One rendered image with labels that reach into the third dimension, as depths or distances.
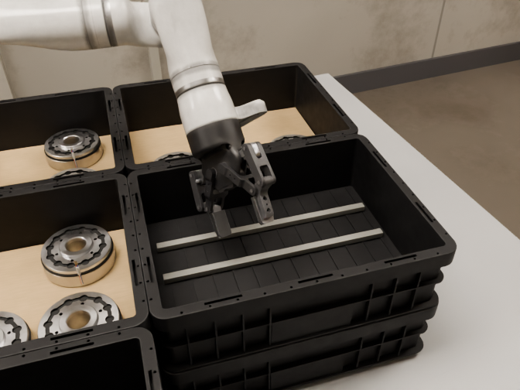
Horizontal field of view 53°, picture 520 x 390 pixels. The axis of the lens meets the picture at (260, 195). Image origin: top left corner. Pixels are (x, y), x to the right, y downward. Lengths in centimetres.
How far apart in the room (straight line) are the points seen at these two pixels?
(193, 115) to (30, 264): 35
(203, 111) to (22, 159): 51
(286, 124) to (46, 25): 56
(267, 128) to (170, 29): 44
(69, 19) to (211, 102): 21
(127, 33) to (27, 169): 42
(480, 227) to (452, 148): 159
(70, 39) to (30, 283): 35
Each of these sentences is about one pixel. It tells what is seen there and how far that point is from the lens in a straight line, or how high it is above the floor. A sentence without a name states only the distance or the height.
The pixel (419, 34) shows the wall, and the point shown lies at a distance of 320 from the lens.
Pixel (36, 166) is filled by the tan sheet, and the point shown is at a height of 83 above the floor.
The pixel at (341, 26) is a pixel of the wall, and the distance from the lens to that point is 288.
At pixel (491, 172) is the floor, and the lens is 260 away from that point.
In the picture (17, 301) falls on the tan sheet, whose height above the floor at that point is 83.
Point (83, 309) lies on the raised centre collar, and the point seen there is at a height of 87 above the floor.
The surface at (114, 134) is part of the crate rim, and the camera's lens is 93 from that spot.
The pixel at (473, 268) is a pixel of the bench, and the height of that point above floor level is 70.
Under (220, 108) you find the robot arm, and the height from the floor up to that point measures 107.
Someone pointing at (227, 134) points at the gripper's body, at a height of 104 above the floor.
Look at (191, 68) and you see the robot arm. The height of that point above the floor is 111.
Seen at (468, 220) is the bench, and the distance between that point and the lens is 115.
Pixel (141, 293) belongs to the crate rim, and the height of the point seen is 93.
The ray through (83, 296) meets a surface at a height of 86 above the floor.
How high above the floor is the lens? 140
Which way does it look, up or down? 39 degrees down
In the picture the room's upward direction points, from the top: straight up
